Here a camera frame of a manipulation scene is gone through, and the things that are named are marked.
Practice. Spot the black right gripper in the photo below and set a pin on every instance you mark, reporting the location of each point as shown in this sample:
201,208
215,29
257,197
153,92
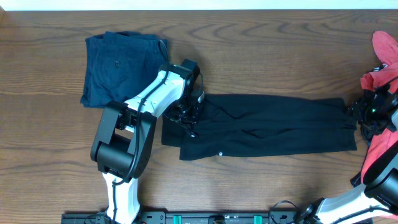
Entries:
359,107

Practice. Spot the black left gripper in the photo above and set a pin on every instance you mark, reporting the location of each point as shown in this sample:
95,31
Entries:
185,117

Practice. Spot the black polo shirt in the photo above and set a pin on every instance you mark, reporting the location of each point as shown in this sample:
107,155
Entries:
263,125

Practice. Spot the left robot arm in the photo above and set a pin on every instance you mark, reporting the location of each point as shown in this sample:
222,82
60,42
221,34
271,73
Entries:
125,135

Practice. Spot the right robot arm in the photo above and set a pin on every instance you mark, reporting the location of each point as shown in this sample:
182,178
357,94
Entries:
376,196

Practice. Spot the dark patterned garment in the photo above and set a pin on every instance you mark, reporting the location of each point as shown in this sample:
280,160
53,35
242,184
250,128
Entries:
367,134

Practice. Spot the red shirt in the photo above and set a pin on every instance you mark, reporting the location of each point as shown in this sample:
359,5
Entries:
385,48

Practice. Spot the folded dark blue shorts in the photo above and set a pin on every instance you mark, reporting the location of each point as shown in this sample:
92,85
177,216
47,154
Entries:
119,65

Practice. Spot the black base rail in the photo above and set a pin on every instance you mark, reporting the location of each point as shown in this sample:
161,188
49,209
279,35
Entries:
160,217

